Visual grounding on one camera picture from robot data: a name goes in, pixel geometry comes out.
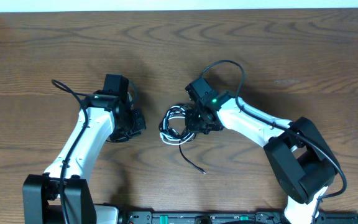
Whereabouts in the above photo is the right camera cable black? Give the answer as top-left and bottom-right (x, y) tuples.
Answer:
(199, 59), (348, 224)

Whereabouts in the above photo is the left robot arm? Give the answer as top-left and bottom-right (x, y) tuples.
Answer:
(22, 74), (146, 223)

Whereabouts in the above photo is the camera cable black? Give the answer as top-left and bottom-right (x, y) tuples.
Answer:
(199, 59), (348, 224)
(51, 79), (89, 224)

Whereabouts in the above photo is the left camera cable black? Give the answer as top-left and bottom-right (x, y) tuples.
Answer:
(51, 79), (89, 224)

